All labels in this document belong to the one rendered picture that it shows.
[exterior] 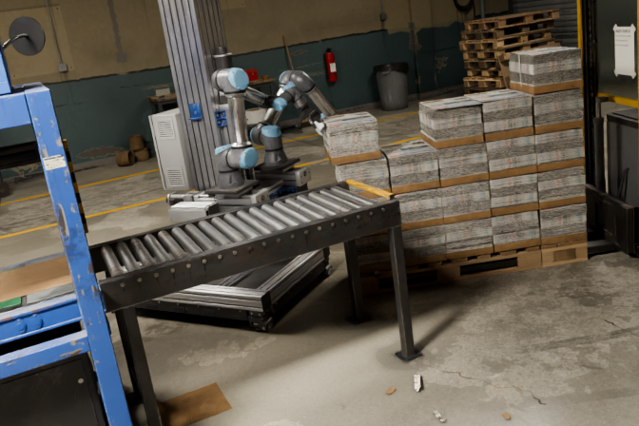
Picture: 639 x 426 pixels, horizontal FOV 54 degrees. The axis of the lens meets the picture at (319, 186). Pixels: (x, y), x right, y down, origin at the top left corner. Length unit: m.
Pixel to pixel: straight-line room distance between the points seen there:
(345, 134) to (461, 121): 0.67
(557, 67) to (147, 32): 7.12
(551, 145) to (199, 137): 2.06
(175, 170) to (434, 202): 1.56
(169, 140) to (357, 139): 1.12
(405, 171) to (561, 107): 0.97
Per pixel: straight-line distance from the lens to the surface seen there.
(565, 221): 4.09
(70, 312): 2.52
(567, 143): 3.97
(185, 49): 3.74
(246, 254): 2.65
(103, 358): 2.44
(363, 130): 3.59
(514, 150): 3.86
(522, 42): 10.33
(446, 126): 3.71
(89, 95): 9.80
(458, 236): 3.88
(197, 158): 3.84
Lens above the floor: 1.64
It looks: 15 degrees down
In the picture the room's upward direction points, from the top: 8 degrees counter-clockwise
